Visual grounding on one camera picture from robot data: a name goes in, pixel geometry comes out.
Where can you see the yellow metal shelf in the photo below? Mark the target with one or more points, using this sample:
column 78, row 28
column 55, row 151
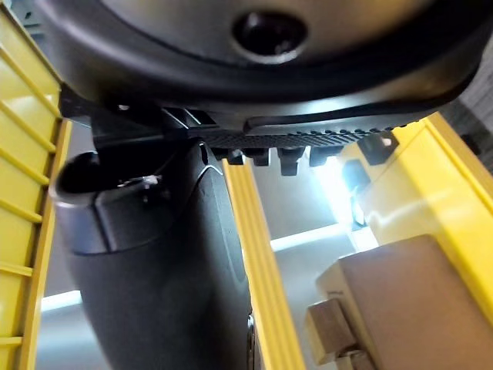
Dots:
column 23, row 127

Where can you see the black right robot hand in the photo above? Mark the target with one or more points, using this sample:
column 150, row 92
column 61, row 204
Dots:
column 161, row 77

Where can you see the brown cardboard box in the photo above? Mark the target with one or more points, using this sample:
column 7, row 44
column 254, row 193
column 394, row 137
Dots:
column 404, row 300

